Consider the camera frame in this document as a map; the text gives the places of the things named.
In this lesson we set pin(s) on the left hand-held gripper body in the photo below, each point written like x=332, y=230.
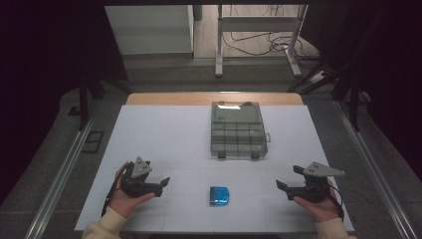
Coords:
x=138, y=172

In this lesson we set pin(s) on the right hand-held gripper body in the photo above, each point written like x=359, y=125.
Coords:
x=315, y=186

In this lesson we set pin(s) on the person's right hand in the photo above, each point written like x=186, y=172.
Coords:
x=320, y=209

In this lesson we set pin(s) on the person's left hand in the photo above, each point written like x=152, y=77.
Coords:
x=127, y=200

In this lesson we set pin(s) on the white table mat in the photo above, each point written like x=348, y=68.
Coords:
x=172, y=139

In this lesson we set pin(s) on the small blue plastic case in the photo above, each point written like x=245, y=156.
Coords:
x=219, y=195

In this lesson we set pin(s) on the transparent grey compartment box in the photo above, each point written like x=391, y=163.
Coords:
x=238, y=131

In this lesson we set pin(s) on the white power strip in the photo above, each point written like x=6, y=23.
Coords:
x=317, y=77

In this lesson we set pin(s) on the black tripod stand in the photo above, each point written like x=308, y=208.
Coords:
x=351, y=89
x=87, y=89

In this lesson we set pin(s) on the white cabinet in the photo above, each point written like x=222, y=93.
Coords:
x=149, y=30

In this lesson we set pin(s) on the metal floor rail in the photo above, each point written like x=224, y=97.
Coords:
x=63, y=176
x=375, y=166

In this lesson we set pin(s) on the white desk frame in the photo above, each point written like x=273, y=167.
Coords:
x=255, y=24

